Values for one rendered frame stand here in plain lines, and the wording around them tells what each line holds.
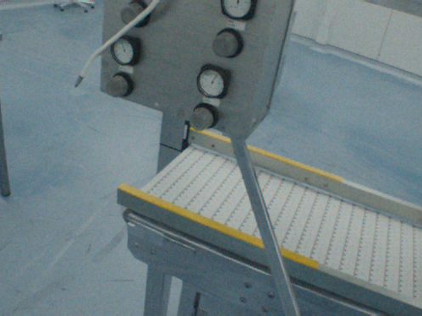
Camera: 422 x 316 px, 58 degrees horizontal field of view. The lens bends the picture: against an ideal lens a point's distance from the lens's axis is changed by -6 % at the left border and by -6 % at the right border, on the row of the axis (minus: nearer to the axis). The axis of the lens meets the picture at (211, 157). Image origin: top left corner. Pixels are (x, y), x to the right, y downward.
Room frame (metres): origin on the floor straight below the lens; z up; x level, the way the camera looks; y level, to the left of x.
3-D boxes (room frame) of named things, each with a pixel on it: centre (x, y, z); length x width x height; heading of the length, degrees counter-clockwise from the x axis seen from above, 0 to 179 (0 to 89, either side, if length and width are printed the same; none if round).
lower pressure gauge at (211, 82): (0.45, 0.01, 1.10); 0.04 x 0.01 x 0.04; 72
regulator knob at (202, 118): (0.45, 0.02, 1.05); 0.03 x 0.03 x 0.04; 72
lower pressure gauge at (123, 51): (0.49, 0.13, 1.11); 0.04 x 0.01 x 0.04; 72
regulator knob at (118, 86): (0.49, 0.14, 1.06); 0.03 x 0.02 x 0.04; 72
